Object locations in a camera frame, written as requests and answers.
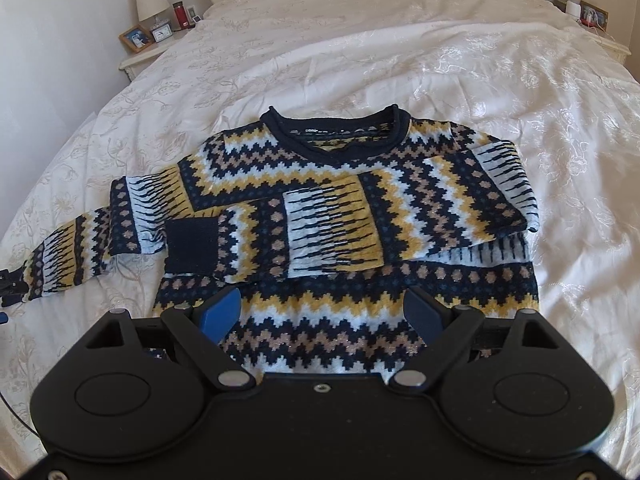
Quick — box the navy yellow white patterned sweater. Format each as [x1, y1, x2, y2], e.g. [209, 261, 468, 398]
[1, 106, 539, 376]

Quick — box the cream nightstand left of bed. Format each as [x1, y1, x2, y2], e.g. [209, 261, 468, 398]
[118, 30, 189, 81]

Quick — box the cream nightstand of bed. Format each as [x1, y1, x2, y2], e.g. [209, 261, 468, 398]
[565, 1, 631, 65]
[118, 30, 189, 81]

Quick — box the white floral bedspread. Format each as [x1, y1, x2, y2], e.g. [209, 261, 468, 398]
[1, 0, 639, 477]

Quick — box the small white alarm clock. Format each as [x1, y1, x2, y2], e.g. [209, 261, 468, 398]
[151, 22, 174, 44]

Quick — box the red bottle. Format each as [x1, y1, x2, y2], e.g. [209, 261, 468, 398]
[172, 1, 189, 29]

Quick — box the white table lamp left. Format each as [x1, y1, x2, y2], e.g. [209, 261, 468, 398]
[136, 0, 171, 22]

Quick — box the cream nightstand right of bed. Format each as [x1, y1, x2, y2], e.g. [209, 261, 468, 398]
[565, 1, 631, 65]

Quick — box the wooden photo frame left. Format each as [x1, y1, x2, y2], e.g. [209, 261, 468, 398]
[119, 25, 154, 53]

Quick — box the photo frame on right nightstand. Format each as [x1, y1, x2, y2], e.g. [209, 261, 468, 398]
[580, 0, 608, 32]

